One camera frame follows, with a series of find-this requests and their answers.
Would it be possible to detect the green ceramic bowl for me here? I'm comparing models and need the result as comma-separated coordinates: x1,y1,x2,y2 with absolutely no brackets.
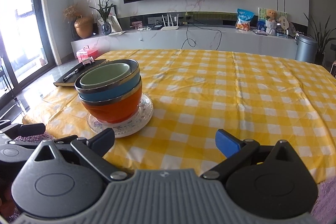
79,63,131,89

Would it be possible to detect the black cable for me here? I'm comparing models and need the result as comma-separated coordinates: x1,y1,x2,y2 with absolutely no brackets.
181,18,222,51

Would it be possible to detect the dried flower bunch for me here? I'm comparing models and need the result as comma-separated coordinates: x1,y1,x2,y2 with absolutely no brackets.
63,4,82,21

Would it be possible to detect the purple rug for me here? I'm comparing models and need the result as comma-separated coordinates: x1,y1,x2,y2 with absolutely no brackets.
307,177,336,224

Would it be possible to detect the white marble tv cabinet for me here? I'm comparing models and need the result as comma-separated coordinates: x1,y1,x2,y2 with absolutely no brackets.
71,26,298,59

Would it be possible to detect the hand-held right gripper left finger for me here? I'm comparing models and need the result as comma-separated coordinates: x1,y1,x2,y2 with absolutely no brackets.
29,129,133,182

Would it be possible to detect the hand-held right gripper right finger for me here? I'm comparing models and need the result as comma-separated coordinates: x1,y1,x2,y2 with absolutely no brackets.
200,129,297,179

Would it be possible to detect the glass sliding door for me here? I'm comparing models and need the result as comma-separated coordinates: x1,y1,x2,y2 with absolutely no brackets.
0,0,57,98

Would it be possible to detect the black pen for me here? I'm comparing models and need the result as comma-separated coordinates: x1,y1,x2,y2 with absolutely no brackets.
63,68,79,82

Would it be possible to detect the white router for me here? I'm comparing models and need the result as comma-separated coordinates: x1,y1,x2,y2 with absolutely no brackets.
161,13,179,30

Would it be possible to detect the gold vase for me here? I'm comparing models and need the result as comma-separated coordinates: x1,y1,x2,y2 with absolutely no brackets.
74,16,93,39

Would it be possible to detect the black notebook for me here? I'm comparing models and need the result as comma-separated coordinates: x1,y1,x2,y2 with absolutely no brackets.
54,58,107,87

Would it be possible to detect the blue snack bag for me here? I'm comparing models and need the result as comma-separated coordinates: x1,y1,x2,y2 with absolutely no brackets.
236,9,255,30

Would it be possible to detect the grey trash bin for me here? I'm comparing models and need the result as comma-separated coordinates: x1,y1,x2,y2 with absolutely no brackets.
295,35,318,63

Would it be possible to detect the plant in glass vase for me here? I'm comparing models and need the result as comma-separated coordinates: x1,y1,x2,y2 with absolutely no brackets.
96,5,122,33

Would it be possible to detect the green picture board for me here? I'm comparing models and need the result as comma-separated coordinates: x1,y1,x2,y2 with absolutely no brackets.
257,7,288,31

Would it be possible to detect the round paper fan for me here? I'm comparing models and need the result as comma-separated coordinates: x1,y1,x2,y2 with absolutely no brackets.
278,17,290,33

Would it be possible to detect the green leafy plant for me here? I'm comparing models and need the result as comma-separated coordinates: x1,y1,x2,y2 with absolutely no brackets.
89,0,118,24

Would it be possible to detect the brown teddy bear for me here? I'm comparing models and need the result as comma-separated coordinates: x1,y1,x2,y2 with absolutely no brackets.
265,9,278,35

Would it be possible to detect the pink storage box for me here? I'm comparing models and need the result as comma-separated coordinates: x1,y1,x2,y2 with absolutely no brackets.
76,46,95,60

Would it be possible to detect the blue steel bowl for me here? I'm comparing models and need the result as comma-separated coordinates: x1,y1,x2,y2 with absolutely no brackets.
75,59,141,102

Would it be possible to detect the white painted ceramic plate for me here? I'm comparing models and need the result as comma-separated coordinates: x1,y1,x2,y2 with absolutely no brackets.
88,98,153,138

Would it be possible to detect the orange steel bowl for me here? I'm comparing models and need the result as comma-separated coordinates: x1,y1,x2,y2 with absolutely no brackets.
78,77,143,123

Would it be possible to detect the potted long-leaf plant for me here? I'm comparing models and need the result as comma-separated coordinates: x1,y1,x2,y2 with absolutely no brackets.
303,13,336,64

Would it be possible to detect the large clear glass plate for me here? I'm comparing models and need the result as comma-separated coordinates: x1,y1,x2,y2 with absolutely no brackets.
87,93,153,138

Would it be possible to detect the yellow checked tablecloth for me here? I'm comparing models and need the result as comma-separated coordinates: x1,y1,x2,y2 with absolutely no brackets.
22,49,336,185

